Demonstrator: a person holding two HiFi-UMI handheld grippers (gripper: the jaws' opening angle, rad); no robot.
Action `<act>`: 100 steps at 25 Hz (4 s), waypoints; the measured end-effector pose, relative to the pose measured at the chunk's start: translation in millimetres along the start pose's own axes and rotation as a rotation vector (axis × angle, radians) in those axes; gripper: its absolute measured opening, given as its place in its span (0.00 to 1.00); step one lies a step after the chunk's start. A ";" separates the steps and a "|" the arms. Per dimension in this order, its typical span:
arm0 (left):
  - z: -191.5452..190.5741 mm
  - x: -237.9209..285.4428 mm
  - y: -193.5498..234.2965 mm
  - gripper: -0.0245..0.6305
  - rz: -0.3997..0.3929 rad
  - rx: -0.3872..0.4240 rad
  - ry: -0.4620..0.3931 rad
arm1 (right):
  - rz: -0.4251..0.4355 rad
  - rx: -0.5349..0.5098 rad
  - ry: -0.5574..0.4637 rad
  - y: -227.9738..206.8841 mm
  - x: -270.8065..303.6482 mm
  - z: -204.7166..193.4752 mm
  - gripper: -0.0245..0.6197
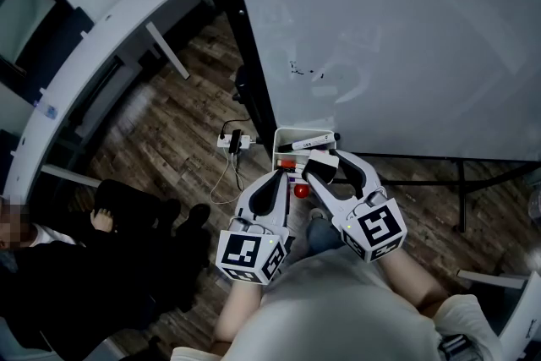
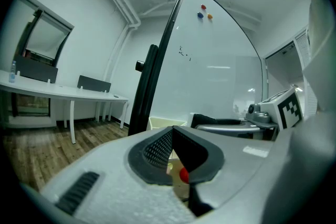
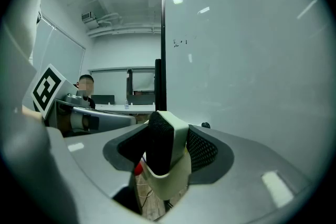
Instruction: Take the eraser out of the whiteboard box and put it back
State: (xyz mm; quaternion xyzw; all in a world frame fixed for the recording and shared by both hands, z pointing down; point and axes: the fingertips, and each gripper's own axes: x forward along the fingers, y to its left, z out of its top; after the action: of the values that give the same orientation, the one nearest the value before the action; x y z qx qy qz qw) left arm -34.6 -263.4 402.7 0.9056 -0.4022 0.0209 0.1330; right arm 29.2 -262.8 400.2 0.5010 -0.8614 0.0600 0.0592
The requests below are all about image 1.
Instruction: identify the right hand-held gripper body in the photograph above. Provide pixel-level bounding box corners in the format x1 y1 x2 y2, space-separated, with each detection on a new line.
331 187 409 264

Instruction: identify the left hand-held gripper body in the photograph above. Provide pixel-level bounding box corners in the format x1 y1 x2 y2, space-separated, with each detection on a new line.
215 198 296 287

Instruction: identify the white whiteboard eraser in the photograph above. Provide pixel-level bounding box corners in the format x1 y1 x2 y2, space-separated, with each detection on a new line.
307 150 341 186

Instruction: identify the white whiteboard box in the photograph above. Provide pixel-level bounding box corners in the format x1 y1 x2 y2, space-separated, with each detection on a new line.
271 127 339 183

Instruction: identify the person's left forearm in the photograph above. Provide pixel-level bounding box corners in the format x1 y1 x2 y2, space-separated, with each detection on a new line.
212 277 264 344

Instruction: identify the person's right forearm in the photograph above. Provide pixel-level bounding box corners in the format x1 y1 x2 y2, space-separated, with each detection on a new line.
379 248 450 310

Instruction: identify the large whiteboard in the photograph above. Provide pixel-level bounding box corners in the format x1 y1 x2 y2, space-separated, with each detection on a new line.
222 0 541 162

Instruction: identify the person's blue jeans leg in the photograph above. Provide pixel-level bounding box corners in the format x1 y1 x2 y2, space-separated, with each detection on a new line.
305 218 347 260

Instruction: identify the black marker with white label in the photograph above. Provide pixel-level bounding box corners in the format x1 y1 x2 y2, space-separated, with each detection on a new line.
277 132 342 154

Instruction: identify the black charger plug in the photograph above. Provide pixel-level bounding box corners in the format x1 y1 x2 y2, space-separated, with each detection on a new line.
228 129 243 156

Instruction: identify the white power strip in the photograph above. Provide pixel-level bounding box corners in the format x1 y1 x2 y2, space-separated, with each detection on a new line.
216 131 258 150

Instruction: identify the person's light shirt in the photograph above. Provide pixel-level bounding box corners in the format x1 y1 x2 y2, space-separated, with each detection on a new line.
170 252 505 361

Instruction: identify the white table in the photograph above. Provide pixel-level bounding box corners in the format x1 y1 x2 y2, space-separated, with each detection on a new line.
456 265 541 361

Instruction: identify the white curved desk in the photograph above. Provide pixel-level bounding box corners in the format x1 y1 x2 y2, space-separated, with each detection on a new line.
0 0 215 208

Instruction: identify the clear plastic water bottle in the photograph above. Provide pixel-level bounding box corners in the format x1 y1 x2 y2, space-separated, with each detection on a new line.
32 98 59 121

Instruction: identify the black framed monitor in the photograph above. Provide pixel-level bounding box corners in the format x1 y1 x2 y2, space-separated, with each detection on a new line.
0 0 95 107

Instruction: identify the thin white cable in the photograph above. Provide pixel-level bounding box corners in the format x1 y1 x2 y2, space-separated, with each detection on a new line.
210 150 246 206

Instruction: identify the black power cable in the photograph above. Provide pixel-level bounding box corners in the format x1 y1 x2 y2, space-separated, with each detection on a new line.
220 117 253 136

